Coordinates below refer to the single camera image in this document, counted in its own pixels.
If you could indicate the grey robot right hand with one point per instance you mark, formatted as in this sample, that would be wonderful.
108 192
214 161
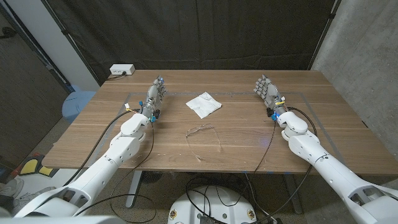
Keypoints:
272 96

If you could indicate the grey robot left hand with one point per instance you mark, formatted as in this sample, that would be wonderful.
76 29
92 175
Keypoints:
152 99

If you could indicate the clear frame glasses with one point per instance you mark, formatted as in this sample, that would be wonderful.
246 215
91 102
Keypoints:
190 133

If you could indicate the white tissue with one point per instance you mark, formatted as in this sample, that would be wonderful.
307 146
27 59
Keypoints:
203 105

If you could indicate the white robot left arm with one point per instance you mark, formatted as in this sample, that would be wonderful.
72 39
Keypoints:
102 165

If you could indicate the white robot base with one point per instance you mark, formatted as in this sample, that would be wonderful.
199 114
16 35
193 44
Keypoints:
217 202

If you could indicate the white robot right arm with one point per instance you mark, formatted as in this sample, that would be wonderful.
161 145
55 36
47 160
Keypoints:
329 174

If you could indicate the white power outlet box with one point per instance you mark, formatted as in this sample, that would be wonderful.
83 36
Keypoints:
122 69

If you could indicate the light blue round stool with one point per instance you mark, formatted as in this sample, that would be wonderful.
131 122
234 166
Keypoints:
76 104

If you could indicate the black round fan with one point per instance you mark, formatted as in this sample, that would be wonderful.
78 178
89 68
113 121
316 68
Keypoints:
151 176

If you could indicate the black backdrop stand pole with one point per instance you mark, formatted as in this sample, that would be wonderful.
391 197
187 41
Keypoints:
325 32
71 43

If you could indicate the black backdrop curtain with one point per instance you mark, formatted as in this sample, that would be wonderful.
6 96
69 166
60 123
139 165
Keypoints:
202 31

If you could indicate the white table leg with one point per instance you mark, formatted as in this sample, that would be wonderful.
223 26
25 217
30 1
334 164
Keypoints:
133 189

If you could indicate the grey table leg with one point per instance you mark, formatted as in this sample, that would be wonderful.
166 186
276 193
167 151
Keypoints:
292 193

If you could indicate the yellow and black floor object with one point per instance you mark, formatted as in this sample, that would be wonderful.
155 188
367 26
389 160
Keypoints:
31 166

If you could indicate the white printed floor mat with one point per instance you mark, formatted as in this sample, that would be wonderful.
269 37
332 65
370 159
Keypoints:
37 189

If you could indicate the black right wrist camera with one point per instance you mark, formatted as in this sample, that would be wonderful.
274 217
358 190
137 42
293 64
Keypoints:
270 112

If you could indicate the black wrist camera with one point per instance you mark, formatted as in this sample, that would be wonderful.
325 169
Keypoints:
270 112
155 115

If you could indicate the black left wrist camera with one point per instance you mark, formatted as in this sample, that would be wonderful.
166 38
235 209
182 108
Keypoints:
155 115

